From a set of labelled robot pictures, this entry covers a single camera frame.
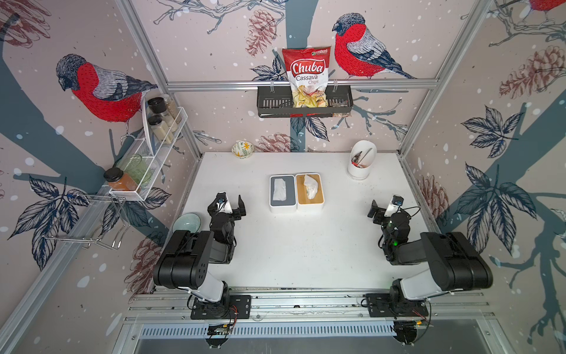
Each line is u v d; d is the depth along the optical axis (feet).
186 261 1.48
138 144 2.47
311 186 3.15
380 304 2.40
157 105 2.61
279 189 3.21
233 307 2.39
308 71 2.63
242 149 4.01
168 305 2.53
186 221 2.97
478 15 2.39
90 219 1.84
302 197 3.16
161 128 2.50
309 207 3.20
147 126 2.10
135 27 2.45
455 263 1.46
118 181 1.96
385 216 2.65
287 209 3.16
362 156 3.48
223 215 2.64
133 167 2.26
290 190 3.22
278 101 3.11
